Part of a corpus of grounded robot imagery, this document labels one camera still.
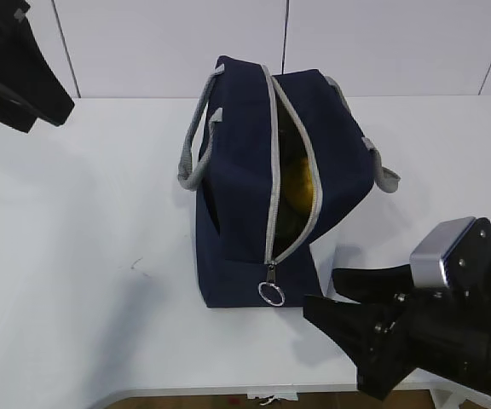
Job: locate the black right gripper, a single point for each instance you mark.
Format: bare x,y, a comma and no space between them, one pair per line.
443,330

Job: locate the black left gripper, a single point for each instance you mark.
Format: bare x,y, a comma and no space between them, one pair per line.
28,87

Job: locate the yellow orange round fruit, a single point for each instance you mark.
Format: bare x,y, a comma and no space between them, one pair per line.
298,186

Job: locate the navy insulated lunch bag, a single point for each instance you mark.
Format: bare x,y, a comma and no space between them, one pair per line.
252,248

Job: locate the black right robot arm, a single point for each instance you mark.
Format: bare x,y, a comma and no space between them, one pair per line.
433,313

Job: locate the white torn tape piece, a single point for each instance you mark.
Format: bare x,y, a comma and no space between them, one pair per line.
266,397

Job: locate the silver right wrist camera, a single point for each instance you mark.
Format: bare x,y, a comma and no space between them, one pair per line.
428,259

